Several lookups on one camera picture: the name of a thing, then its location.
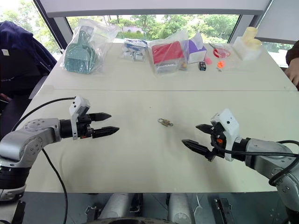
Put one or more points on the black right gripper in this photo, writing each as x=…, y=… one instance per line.
x=218, y=136

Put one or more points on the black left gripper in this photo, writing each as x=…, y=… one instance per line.
x=84, y=131

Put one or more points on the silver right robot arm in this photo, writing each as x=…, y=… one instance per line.
x=268, y=154

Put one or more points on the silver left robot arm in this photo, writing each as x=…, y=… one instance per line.
x=28, y=142

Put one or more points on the small brass padlock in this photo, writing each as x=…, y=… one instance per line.
x=164, y=122

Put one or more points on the small black cube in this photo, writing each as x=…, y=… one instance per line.
x=202, y=66

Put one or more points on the teal dustpan in plastic bag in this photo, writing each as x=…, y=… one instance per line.
x=80, y=56

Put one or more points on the silver robot leg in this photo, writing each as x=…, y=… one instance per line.
x=115, y=206
x=180, y=207

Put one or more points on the small orange object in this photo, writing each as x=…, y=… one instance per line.
x=221, y=64

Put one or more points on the small pink object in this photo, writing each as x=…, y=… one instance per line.
x=208, y=61

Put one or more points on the bag of blue white parts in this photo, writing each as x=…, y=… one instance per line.
x=134, y=50

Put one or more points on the purple white tissue box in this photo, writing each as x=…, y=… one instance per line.
x=197, y=52

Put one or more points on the red disc in clear wrap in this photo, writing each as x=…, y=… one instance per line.
x=220, y=51

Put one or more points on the red box in plastic bag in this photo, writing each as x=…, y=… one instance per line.
x=167, y=54

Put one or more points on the black office chair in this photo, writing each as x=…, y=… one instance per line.
x=11, y=109

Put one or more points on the white foam block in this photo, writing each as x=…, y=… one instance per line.
x=247, y=52

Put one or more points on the dark rounded robot torso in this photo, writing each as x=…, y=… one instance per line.
x=135, y=221

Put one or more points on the dark blue jacket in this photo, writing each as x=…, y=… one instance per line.
x=21, y=58

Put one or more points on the cream plastic pipe fitting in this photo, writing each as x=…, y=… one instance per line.
x=251, y=37

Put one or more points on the person in dark clothes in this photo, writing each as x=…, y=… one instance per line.
x=293, y=65

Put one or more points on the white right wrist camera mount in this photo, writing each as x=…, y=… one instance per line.
x=229, y=123

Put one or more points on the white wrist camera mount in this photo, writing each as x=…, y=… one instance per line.
x=229, y=123
x=79, y=103

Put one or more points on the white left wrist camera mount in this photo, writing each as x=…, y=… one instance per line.
x=79, y=103

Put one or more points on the black metal bracket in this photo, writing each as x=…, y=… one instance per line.
x=92, y=213
x=222, y=210

